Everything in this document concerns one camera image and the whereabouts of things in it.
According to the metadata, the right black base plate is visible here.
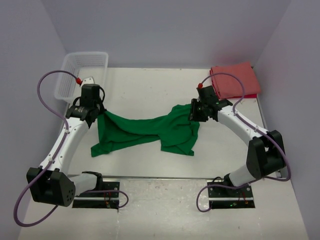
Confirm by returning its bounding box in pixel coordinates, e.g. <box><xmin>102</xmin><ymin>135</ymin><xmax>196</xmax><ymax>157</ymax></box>
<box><xmin>208</xmin><ymin>186</ymin><xmax>256</xmax><ymax>210</ymax></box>

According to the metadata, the folded red t shirt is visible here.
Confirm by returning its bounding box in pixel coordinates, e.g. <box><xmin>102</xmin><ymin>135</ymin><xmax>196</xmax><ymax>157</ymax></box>
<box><xmin>215</xmin><ymin>94</ymin><xmax>258</xmax><ymax>100</ymax></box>

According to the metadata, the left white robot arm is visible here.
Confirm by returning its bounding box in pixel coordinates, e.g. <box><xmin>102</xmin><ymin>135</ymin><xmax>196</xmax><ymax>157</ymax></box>
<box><xmin>26</xmin><ymin>84</ymin><xmax>105</xmax><ymax>207</ymax></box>

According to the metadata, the green t shirt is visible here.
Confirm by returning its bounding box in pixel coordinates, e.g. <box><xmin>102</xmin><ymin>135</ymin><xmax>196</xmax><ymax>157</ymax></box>
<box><xmin>90</xmin><ymin>104</ymin><xmax>200</xmax><ymax>158</ymax></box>

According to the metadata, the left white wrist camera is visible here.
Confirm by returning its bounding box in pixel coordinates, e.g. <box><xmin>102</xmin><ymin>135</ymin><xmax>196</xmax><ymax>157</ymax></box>
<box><xmin>75</xmin><ymin>76</ymin><xmax>95</xmax><ymax>87</ymax></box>

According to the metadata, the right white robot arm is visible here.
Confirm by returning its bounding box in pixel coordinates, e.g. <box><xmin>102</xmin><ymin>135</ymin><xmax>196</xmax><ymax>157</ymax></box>
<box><xmin>189</xmin><ymin>85</ymin><xmax>287</xmax><ymax>197</ymax></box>

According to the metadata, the white plastic basket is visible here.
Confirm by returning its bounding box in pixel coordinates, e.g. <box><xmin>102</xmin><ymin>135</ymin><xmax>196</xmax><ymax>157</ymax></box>
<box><xmin>54</xmin><ymin>51</ymin><xmax>109</xmax><ymax>104</ymax></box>

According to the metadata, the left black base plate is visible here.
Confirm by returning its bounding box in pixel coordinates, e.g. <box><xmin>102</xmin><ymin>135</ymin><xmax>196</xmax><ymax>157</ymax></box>
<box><xmin>72</xmin><ymin>192</ymin><xmax>120</xmax><ymax>209</ymax></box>

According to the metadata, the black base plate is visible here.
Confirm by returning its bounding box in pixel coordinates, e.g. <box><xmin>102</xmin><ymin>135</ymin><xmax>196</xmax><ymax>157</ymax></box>
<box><xmin>72</xmin><ymin>192</ymin><xmax>120</xmax><ymax>209</ymax></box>
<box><xmin>208</xmin><ymin>186</ymin><xmax>256</xmax><ymax>210</ymax></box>

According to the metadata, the folded pink t shirt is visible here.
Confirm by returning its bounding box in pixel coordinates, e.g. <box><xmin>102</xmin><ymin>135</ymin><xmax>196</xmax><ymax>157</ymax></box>
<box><xmin>209</xmin><ymin>61</ymin><xmax>262</xmax><ymax>99</ymax></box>

